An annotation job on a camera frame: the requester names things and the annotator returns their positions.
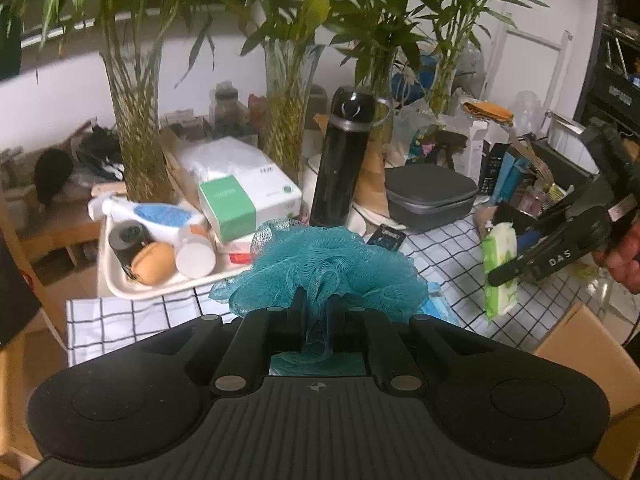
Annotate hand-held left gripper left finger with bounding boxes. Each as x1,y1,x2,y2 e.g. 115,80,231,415
150,287,309,397

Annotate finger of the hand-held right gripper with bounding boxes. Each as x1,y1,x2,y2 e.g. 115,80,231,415
515,187,597,254
487,207,617,287

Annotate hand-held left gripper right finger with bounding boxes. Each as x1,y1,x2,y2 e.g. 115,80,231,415
325,292,481,395

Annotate teal mesh bath loofah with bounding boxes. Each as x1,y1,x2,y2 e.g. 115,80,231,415
209,219,430,366

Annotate green wet wipes pack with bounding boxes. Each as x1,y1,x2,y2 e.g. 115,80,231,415
481,222,520,320

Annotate person's right hand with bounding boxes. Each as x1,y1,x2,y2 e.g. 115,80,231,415
592,220,640,297

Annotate blue books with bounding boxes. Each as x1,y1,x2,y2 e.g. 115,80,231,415
492,152,532,206

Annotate white plastic basket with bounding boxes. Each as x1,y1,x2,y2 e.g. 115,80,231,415
545,110,601,177

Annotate black upright box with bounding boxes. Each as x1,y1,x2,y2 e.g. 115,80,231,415
480,142,511,196

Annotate red white flat box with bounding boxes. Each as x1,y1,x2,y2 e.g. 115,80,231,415
217,237,257,267

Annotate cardboard box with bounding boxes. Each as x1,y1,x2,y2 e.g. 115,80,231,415
532,302,640,426

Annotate small black card packet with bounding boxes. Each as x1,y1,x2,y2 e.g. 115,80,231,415
366,224,407,251

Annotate tall white carton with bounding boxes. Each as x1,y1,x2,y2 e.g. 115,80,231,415
467,120,489,181

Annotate pale blue plastic packet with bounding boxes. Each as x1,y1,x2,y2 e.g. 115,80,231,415
425,280,469,329

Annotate orange bottle with white cap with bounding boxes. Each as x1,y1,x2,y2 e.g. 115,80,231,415
175,224,217,279

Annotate black shelf unit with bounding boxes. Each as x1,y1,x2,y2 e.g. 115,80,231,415
575,0,640,136

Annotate orange yellow folded pouch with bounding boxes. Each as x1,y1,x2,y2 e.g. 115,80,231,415
461,101,515,128

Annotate white metal rack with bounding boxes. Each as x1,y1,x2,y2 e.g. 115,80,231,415
492,25,574,131

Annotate green white tissue box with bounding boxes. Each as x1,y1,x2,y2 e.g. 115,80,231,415
197,165,303,242

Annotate grey zip case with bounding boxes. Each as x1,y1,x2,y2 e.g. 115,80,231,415
384,163,480,234

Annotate black thermos bottle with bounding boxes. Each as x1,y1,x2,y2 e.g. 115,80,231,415
310,86,379,228

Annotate tan round pouch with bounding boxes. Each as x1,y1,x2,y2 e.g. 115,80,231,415
131,242,177,286

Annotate white blue spray bottle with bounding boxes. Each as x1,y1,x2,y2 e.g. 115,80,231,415
89,196,208,241

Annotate white plastic wrapped pack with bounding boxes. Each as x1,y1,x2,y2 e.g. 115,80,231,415
177,136,271,186

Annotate bamboo plant in glass vase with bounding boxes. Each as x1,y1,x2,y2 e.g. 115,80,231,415
420,0,551,117
325,0,432,146
0,0,223,204
240,0,332,172

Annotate cream plastic tray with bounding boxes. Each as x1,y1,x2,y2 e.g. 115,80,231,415
97,200,311,302

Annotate black round jar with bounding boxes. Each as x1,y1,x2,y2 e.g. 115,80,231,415
108,221,151,281

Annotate dark glass jar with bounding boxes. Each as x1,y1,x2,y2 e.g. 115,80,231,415
209,82,246,136

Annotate wooden side table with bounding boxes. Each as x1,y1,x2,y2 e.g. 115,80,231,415
0,180,108,271

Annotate black round brush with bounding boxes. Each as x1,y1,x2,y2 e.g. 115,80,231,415
34,149,76,206

